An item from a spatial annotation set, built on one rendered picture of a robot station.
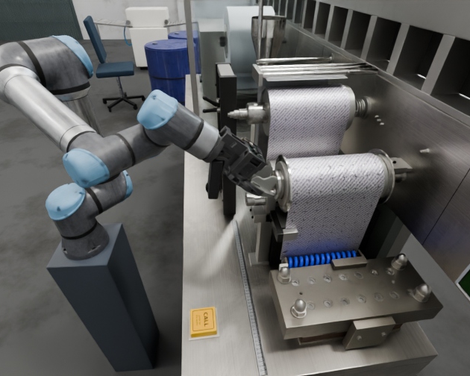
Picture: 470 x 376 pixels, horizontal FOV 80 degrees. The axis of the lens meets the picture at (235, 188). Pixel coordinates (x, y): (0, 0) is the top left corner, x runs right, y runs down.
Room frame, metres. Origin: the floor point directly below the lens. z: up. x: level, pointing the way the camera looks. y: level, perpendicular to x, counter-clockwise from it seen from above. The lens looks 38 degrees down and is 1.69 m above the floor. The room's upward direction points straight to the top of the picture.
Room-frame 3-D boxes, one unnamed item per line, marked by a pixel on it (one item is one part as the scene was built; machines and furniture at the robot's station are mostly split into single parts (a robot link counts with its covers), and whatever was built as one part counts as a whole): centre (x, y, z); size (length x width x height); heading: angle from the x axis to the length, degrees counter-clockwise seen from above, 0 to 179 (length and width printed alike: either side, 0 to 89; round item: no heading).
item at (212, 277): (1.51, -0.03, 0.88); 2.52 x 0.66 x 0.04; 8
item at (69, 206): (0.68, 0.53, 1.07); 0.13 x 0.12 x 0.14; 142
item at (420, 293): (0.40, -0.47, 1.05); 0.04 x 0.04 x 0.04
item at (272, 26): (1.30, -0.13, 1.50); 0.14 x 0.14 x 0.06
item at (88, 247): (0.67, 0.53, 0.95); 0.15 x 0.15 x 0.10
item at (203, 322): (0.39, 0.09, 0.91); 0.07 x 0.07 x 0.02; 8
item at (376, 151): (0.61, -0.37, 1.25); 0.15 x 0.01 x 0.15; 8
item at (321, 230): (0.53, -0.25, 1.11); 0.23 x 0.01 x 0.18; 98
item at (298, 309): (0.35, -0.16, 1.05); 0.04 x 0.04 x 0.04
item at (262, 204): (0.60, -0.08, 1.05); 0.06 x 0.05 x 0.31; 98
